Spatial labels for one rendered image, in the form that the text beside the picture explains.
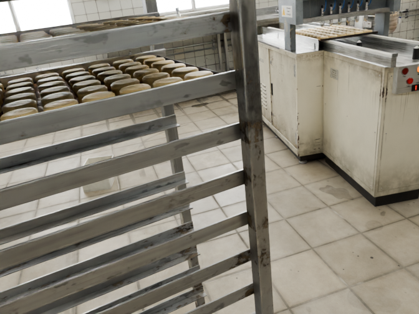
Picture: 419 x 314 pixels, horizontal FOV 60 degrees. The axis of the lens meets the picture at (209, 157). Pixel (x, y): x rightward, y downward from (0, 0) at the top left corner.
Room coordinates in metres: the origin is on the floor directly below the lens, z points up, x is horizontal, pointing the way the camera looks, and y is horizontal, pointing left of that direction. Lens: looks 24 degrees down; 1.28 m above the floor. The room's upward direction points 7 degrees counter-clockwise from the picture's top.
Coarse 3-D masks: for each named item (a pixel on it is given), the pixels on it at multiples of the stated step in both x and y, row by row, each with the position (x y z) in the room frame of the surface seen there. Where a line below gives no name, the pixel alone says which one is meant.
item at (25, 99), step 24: (72, 72) 0.82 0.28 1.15; (96, 72) 0.79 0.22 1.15; (120, 72) 0.75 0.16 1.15; (144, 72) 0.71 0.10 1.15; (168, 72) 0.72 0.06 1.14; (192, 72) 0.65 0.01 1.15; (0, 96) 0.67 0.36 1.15; (24, 96) 0.62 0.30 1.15; (48, 96) 0.60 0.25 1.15; (72, 96) 0.60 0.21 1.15; (96, 96) 0.56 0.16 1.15; (0, 120) 0.56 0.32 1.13
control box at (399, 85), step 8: (408, 64) 1.78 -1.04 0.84; (416, 64) 1.77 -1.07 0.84; (400, 72) 1.76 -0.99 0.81; (408, 72) 1.77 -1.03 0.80; (416, 72) 1.77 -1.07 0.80; (400, 80) 1.76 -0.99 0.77; (416, 80) 1.77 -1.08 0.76; (392, 88) 1.79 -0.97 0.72; (400, 88) 1.77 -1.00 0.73; (408, 88) 1.77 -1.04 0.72
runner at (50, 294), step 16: (224, 224) 0.57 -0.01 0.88; (240, 224) 0.59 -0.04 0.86; (176, 240) 0.54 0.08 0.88; (192, 240) 0.55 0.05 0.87; (128, 256) 0.50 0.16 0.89; (144, 256) 0.51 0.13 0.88; (160, 256) 0.52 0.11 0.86; (96, 272) 0.48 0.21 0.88; (112, 272) 0.49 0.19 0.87; (48, 288) 0.45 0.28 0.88; (64, 288) 0.46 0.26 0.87; (80, 288) 0.47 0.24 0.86; (16, 304) 0.43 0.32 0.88; (32, 304) 0.44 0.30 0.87
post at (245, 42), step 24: (240, 0) 0.57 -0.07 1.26; (240, 24) 0.57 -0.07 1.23; (240, 48) 0.57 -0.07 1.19; (240, 72) 0.58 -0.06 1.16; (240, 96) 0.58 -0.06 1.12; (240, 120) 0.59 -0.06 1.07; (264, 168) 0.58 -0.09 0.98; (264, 192) 0.58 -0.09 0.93; (264, 216) 0.57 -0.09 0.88; (264, 240) 0.57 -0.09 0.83; (264, 264) 0.57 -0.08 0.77; (264, 288) 0.57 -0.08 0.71; (264, 312) 0.57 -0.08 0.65
